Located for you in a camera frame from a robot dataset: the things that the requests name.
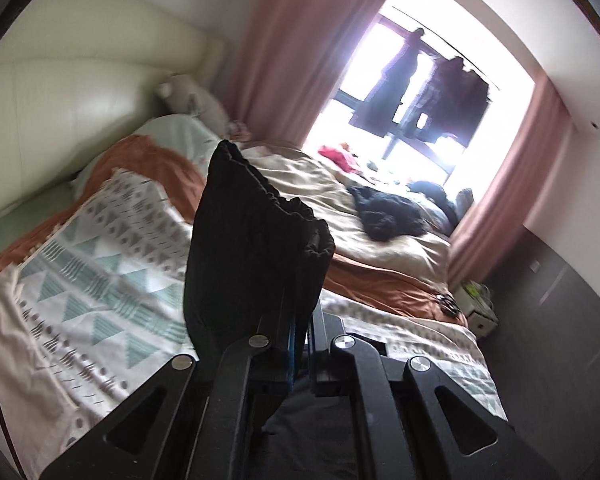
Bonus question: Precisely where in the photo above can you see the pink curtain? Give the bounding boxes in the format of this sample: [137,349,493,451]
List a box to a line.
[448,75,572,289]
[227,0,386,148]

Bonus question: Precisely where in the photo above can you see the beige duvet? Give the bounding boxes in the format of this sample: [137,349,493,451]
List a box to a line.
[242,143,450,290]

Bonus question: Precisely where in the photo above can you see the rust orange sheet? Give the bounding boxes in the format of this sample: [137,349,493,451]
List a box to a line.
[0,134,468,327]

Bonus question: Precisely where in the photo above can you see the cream leather headboard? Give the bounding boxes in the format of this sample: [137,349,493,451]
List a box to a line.
[0,0,227,213]

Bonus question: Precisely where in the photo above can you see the red cloth by window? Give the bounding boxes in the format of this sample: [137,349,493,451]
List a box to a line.
[317,145,361,174]

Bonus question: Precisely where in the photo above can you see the green fitted sheet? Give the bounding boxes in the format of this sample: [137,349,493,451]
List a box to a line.
[0,180,76,253]

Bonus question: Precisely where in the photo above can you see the grey clothes by window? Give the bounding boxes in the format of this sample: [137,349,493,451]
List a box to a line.
[407,181,474,235]

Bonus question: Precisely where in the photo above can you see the hanging dark jacket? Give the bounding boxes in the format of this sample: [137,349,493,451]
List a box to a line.
[400,56,490,148]

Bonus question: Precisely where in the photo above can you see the pink left curtain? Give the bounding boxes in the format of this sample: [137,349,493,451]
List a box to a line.
[227,0,386,148]

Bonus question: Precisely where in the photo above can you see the patterned white teal blanket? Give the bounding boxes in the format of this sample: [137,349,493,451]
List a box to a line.
[0,169,504,479]

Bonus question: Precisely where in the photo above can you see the white plush toy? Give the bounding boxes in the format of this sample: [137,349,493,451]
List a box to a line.
[156,74,230,136]

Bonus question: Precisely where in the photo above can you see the white box on floor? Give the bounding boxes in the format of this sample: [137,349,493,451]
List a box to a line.
[453,281,498,338]

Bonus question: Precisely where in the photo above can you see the pale green pillow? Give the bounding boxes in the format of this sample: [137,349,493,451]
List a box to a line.
[73,114,220,200]

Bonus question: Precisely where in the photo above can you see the black button shirt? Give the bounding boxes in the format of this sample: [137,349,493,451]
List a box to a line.
[183,140,335,366]

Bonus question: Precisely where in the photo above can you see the hanging dark dress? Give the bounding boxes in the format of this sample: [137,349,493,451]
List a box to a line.
[349,27,425,138]

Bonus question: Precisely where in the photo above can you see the pink right curtain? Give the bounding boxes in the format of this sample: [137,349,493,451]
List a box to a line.
[448,75,572,289]

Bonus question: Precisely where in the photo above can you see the dark crumpled garment on bed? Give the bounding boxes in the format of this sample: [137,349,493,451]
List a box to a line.
[347,185,427,242]

